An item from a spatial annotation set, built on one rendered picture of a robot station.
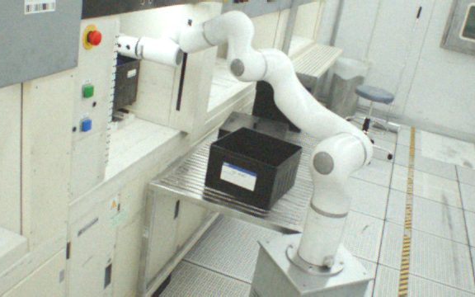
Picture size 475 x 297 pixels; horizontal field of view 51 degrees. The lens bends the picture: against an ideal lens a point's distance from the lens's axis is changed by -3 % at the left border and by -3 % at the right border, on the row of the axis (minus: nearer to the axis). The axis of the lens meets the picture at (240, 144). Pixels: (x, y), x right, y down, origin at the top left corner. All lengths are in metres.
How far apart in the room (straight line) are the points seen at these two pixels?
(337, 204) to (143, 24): 1.10
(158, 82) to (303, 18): 2.95
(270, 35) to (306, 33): 1.51
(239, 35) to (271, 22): 1.83
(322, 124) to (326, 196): 0.21
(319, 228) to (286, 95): 0.41
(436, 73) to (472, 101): 0.51
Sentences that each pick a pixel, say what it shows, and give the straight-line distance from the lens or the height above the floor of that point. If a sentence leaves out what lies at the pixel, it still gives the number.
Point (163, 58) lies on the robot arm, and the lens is 1.89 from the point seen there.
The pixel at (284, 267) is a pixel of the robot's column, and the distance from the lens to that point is 1.59.
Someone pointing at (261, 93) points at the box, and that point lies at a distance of 2.68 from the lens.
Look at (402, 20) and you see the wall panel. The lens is 5.97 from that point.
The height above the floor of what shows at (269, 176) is 0.89.
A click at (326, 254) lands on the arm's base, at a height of 0.82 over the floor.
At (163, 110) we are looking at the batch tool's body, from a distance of 2.16.
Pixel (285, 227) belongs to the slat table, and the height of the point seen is 0.76.
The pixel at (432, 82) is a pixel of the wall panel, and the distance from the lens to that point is 6.06.
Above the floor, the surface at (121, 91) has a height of 1.03.
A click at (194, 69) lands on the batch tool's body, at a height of 1.14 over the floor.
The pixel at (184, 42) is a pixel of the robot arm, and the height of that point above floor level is 1.29.
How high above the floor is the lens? 1.65
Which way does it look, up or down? 22 degrees down
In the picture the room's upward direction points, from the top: 11 degrees clockwise
